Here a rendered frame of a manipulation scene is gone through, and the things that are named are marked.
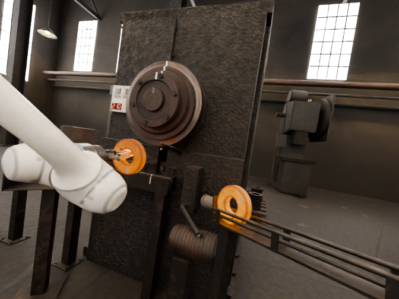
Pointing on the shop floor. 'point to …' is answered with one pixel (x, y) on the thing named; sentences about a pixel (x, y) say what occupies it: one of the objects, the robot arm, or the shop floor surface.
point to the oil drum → (80, 134)
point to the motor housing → (187, 257)
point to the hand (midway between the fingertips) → (129, 152)
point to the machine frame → (250, 15)
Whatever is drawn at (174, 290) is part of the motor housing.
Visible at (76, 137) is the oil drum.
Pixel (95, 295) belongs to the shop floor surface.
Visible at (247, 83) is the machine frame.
